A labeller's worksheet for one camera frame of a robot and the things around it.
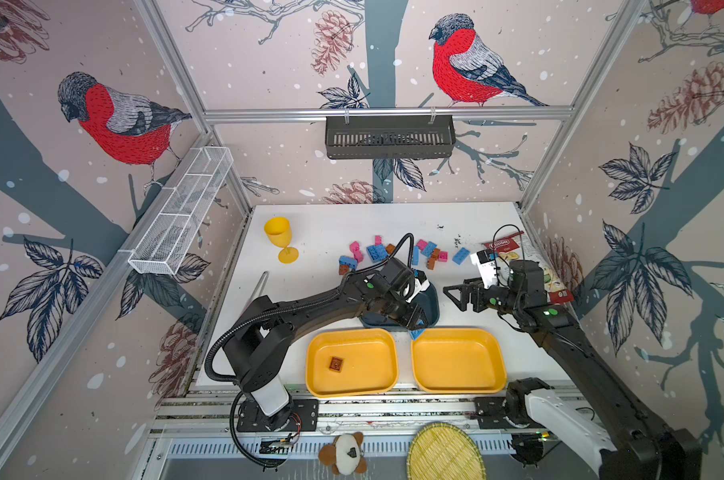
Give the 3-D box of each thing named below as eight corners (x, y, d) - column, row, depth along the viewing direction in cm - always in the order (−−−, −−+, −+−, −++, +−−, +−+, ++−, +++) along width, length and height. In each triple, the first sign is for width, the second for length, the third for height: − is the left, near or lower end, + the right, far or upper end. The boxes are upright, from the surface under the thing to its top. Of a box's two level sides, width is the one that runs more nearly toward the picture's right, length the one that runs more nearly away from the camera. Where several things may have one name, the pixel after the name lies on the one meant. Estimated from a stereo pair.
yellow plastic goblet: (275, 263, 107) (261, 233, 94) (279, 247, 112) (267, 216, 99) (296, 263, 107) (285, 233, 94) (299, 247, 112) (290, 216, 99)
